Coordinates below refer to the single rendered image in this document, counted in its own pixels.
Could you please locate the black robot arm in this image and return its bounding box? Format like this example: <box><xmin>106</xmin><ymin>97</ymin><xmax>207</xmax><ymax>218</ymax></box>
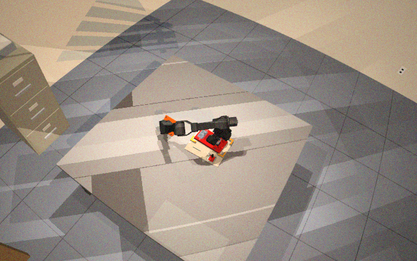
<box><xmin>159</xmin><ymin>115</ymin><xmax>238</xmax><ymax>141</ymax></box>

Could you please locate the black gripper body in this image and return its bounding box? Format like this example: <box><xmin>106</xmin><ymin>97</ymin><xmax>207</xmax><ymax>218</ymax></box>
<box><xmin>206</xmin><ymin>129</ymin><xmax>223</xmax><ymax>146</ymax></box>

